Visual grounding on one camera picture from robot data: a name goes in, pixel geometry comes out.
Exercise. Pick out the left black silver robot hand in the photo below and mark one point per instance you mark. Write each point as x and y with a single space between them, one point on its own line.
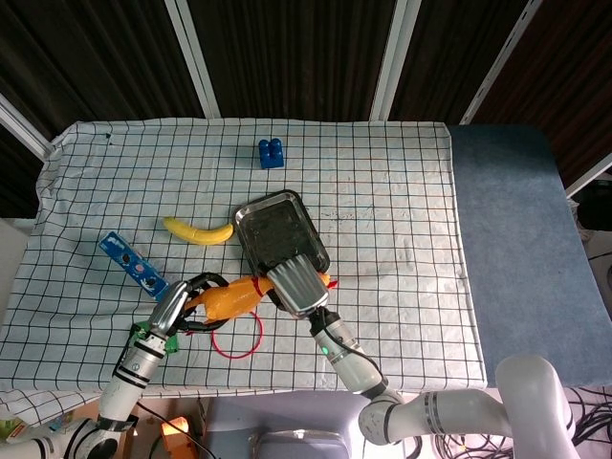
167 308

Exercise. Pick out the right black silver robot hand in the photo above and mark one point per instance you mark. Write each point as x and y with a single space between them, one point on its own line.
299 284

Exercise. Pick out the orange rubber chicken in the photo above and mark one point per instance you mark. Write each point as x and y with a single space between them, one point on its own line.
229 299

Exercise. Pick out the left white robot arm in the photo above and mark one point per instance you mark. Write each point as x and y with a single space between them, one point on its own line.
134 368

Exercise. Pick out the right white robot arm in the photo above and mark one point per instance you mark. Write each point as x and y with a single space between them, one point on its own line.
454 416

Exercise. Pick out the stainless steel tray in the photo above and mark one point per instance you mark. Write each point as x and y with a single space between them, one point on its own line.
272 225

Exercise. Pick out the yellow banana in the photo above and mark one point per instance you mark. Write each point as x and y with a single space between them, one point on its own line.
201 234

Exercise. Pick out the green tea packet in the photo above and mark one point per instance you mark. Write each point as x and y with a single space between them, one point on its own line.
172 344

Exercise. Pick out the blue cookie box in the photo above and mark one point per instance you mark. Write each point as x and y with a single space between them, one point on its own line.
134 265

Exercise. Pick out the white black checked tablecloth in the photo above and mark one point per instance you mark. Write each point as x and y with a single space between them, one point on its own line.
382 287

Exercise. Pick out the small orange lit object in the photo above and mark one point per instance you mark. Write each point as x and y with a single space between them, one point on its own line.
174 432

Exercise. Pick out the blue building block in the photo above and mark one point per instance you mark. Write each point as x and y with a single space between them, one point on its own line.
271 155

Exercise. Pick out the grey robot torso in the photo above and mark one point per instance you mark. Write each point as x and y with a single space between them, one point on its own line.
287 425

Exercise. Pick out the blue felt table cover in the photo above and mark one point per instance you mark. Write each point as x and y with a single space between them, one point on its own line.
516 239

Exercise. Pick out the white frame post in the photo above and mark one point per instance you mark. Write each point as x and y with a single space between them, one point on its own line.
590 174
24 126
394 57
502 62
193 57

